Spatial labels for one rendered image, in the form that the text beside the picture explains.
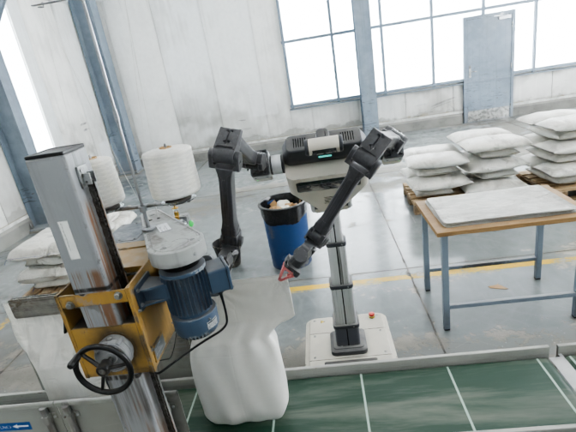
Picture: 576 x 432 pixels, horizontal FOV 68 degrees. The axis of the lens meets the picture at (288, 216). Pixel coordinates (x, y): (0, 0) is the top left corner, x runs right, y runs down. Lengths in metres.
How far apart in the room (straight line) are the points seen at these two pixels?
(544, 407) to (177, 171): 1.76
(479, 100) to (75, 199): 9.39
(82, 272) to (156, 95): 8.88
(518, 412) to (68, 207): 1.88
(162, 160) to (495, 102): 9.29
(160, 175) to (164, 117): 8.77
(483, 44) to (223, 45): 5.32
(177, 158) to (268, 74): 8.25
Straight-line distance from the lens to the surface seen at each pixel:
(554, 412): 2.22
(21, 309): 2.22
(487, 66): 10.13
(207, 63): 9.79
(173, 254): 1.31
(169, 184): 1.40
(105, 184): 1.52
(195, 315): 1.44
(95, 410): 2.09
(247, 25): 9.64
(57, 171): 1.31
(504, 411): 2.17
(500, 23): 10.19
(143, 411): 1.65
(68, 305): 1.47
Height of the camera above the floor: 1.90
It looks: 20 degrees down
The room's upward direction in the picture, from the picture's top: 9 degrees counter-clockwise
